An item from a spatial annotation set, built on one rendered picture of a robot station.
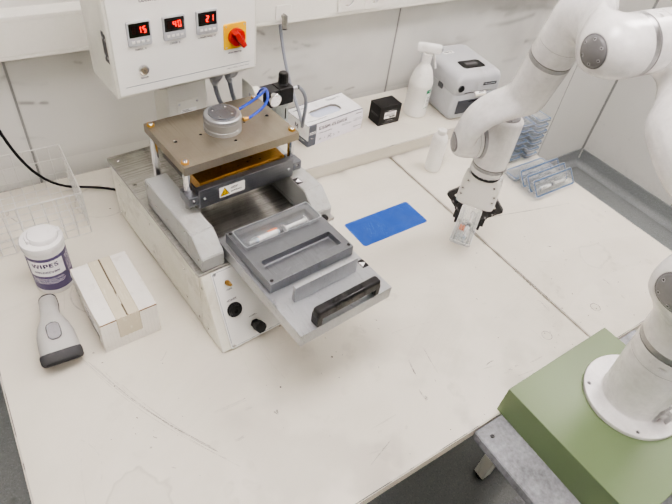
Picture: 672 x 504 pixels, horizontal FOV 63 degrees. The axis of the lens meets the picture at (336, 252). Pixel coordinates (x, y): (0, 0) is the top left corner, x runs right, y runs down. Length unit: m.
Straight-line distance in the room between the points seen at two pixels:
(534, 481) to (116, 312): 0.89
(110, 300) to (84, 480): 0.35
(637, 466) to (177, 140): 1.07
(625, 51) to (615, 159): 2.58
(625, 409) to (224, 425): 0.77
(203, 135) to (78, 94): 0.53
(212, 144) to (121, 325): 0.41
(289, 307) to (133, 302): 0.36
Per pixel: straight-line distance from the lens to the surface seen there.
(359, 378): 1.20
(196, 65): 1.27
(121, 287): 1.25
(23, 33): 1.49
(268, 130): 1.20
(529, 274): 1.55
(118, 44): 1.18
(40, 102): 1.62
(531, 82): 1.22
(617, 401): 1.22
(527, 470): 1.21
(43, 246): 1.31
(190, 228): 1.12
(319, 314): 0.96
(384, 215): 1.58
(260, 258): 1.06
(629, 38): 0.98
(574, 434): 1.18
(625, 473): 1.19
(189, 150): 1.14
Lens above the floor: 1.75
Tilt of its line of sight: 44 degrees down
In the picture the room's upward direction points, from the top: 9 degrees clockwise
